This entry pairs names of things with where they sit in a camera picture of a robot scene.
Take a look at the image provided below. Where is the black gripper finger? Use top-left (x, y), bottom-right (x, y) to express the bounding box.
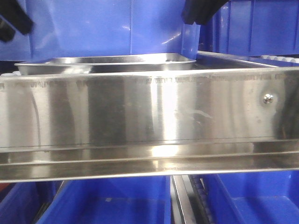
top-left (195, 0), bottom-right (228, 25)
top-left (0, 16), bottom-right (15, 42)
top-left (7, 0), bottom-right (33, 35)
top-left (181, 0), bottom-right (199, 24)

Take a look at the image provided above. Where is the silver metal tray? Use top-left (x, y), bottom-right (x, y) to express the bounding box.
top-left (15, 53), bottom-right (196, 75)

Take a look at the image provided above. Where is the blue crate upper right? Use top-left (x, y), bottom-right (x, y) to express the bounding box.
top-left (199, 0), bottom-right (299, 56)

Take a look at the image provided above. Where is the large blue bin upper left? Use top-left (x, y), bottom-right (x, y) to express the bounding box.
top-left (0, 0), bottom-right (200, 61)

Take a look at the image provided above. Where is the blue bin lower left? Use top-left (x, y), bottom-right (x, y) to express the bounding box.
top-left (0, 181), bottom-right (62, 224)

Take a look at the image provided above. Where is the blue bin lower middle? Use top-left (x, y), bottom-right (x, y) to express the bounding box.
top-left (38, 176), bottom-right (171, 224)

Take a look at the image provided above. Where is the blue bin lower right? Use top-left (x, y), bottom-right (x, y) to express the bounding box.
top-left (203, 171), bottom-right (299, 224)

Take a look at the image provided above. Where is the stainless steel shelf rail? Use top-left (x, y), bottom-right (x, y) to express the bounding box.
top-left (0, 51), bottom-right (299, 183)

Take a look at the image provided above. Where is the roller track rail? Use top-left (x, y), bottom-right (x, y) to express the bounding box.
top-left (171, 175), bottom-right (213, 224)

